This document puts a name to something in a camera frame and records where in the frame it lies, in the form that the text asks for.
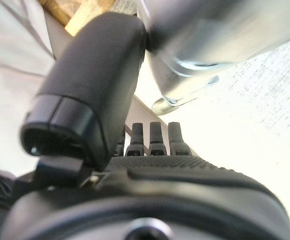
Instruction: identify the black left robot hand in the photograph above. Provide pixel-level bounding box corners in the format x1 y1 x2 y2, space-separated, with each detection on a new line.
0 11 290 240

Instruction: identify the bed with grey cover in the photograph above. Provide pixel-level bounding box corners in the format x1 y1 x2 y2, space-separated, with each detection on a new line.
0 0 56 181

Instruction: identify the silver left robot leg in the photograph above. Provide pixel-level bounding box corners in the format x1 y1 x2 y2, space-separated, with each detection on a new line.
136 0 290 116

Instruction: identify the large grey rug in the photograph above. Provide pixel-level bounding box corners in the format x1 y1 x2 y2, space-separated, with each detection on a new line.
134 33 290 201

